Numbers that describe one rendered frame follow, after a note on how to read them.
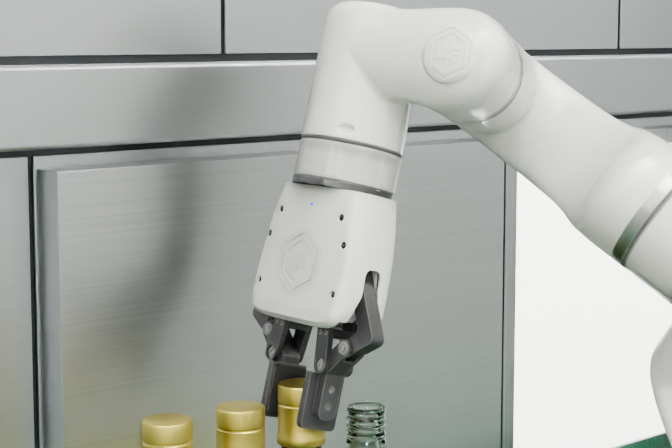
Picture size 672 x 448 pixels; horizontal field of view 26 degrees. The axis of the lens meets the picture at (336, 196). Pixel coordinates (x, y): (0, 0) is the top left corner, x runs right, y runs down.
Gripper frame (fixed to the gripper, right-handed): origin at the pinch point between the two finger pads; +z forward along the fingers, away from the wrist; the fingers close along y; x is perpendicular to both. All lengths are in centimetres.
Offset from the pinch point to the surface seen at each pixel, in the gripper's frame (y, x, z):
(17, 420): -14.6, -13.8, 6.0
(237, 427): 1.8, -6.6, 2.5
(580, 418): -12.6, 47.5, 0.0
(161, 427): 1.3, -12.5, 3.1
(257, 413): 2.2, -5.5, 1.4
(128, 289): -11.7, -8.6, -4.9
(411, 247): -12.0, 19.4, -12.7
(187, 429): 1.8, -10.7, 3.0
